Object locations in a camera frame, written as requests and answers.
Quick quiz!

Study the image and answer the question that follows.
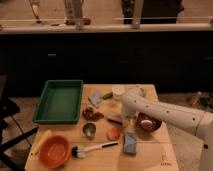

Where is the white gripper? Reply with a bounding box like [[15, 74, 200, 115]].
[[121, 106, 136, 127]]

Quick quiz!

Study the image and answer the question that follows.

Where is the tan and black eraser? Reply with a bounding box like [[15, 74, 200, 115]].
[[107, 116, 122, 125]]

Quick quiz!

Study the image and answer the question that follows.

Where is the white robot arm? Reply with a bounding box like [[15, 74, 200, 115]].
[[121, 88, 213, 171]]

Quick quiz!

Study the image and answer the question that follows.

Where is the small metal cup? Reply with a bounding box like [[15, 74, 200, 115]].
[[83, 123, 96, 139]]

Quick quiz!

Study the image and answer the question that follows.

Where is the dark red bowl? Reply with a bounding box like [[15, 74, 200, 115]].
[[136, 113, 162, 132]]

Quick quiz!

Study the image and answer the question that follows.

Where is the green pepper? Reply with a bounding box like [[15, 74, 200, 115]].
[[102, 92, 113, 100]]

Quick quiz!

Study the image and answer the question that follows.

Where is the blue sponge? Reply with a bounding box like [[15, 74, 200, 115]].
[[123, 132, 136, 155]]

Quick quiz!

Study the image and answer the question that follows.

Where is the orange round fruit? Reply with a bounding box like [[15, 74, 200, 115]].
[[107, 128, 121, 141]]

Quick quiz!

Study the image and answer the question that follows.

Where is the grey cloth piece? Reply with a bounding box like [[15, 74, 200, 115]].
[[88, 90, 103, 108]]

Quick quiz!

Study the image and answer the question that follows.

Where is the brown pretzel pile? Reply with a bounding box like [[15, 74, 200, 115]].
[[82, 107, 104, 121]]

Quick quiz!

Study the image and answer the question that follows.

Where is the white dish brush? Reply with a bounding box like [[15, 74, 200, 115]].
[[71, 141, 118, 158]]

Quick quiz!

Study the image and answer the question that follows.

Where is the green plastic tray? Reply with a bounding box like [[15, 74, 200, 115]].
[[33, 80, 83, 124]]

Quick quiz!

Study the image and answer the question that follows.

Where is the orange plastic bowl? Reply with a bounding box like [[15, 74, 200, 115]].
[[39, 135, 70, 169]]

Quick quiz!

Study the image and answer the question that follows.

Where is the yellow banana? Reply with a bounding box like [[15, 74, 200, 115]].
[[30, 130, 52, 155]]

